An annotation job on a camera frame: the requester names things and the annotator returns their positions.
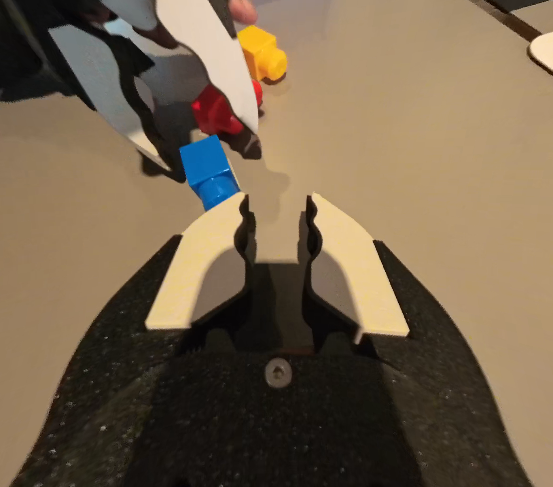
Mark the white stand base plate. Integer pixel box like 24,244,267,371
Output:
528,32,553,73

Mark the red building block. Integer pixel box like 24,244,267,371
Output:
191,80,264,137

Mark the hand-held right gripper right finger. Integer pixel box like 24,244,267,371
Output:
298,192,410,351

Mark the yellow building block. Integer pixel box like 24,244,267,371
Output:
237,24,288,83

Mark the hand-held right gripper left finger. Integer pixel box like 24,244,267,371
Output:
145,193,256,350

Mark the person's left hand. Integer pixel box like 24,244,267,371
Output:
228,0,259,25

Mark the blue building block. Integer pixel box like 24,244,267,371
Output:
179,135,242,212

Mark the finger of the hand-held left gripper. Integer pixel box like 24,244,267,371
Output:
155,0,260,135
48,24,171,171

